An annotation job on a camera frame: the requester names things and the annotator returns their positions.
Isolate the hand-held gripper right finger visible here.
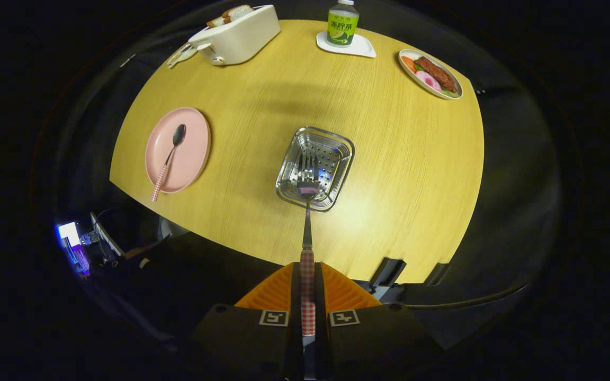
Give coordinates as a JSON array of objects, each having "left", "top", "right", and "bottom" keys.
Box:
[{"left": 315, "top": 262, "right": 446, "bottom": 381}]

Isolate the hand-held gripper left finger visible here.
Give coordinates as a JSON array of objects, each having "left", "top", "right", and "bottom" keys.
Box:
[{"left": 178, "top": 262, "right": 304, "bottom": 381}]

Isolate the fork with checkered handle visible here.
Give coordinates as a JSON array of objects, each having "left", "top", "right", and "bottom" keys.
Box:
[{"left": 295, "top": 152, "right": 321, "bottom": 337}]

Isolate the spoon with checkered handle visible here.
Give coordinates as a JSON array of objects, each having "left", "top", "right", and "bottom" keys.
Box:
[{"left": 150, "top": 124, "right": 187, "bottom": 203}]

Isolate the pink round plate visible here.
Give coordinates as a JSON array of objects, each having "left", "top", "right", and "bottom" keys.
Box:
[{"left": 145, "top": 107, "right": 212, "bottom": 194}]

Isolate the perforated metal basket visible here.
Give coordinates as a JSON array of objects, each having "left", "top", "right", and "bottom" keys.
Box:
[{"left": 275, "top": 126, "right": 355, "bottom": 213}]

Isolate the lit laptop screen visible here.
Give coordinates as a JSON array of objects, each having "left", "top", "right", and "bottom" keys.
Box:
[{"left": 57, "top": 222, "right": 92, "bottom": 276}]

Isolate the pink ham slice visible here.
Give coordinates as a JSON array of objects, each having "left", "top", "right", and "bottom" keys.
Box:
[{"left": 416, "top": 70, "right": 442, "bottom": 94}]

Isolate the white oval food plate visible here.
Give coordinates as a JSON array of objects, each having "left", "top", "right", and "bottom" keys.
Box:
[{"left": 398, "top": 49, "right": 464, "bottom": 100}]

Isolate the brown meat piece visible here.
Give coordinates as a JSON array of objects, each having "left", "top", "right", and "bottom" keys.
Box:
[{"left": 415, "top": 57, "right": 459, "bottom": 94}]

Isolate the white coaster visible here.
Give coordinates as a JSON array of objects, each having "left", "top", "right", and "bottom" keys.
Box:
[{"left": 316, "top": 31, "right": 377, "bottom": 58}]

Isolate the white divided snack dish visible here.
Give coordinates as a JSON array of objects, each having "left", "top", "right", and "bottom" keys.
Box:
[{"left": 166, "top": 42, "right": 199, "bottom": 69}]

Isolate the white toaster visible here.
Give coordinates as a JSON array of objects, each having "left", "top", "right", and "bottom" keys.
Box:
[{"left": 187, "top": 4, "right": 282, "bottom": 66}]

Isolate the green tea bottle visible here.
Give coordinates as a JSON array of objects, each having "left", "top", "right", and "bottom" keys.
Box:
[{"left": 327, "top": 0, "right": 360, "bottom": 48}]

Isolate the black table bracket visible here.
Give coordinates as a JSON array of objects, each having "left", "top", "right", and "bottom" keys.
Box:
[
  {"left": 371, "top": 258, "right": 407, "bottom": 289},
  {"left": 424, "top": 262, "right": 451, "bottom": 286}
]

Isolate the black cable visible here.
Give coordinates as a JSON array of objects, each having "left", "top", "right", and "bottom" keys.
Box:
[{"left": 400, "top": 283, "right": 531, "bottom": 310}]

